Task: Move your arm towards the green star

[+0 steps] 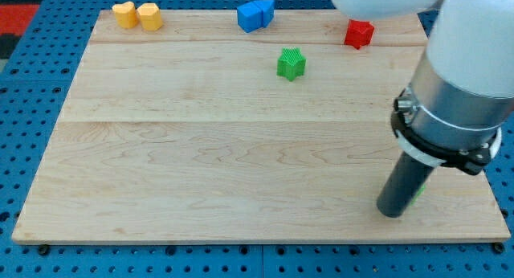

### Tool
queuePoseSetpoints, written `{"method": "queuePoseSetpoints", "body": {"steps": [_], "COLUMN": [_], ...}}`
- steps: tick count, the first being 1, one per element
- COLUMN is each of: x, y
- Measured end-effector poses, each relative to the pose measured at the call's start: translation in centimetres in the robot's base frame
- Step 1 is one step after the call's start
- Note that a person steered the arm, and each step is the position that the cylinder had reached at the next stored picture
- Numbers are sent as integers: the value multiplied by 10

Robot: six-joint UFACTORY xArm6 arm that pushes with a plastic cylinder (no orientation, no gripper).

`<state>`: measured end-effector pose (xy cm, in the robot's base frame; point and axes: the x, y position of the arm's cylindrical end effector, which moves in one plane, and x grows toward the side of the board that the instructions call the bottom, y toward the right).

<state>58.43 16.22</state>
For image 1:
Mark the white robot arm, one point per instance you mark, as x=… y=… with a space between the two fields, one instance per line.
x=461 y=92

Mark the green star block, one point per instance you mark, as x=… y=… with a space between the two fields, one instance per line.
x=291 y=63

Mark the wooden board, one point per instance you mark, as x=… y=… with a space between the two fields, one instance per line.
x=186 y=135

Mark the blue cube block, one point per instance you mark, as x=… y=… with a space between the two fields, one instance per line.
x=249 y=17

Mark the blue triangular block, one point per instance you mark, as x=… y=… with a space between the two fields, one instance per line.
x=267 y=8

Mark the red cube block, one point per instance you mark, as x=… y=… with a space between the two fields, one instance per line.
x=359 y=34

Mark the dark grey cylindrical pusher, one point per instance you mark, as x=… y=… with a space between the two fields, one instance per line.
x=403 y=184

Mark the yellow hexagon block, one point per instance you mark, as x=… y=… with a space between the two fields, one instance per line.
x=150 y=16

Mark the green block behind pusher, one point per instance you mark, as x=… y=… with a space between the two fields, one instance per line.
x=417 y=195

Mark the yellow heart block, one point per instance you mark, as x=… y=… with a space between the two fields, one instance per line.
x=125 y=14

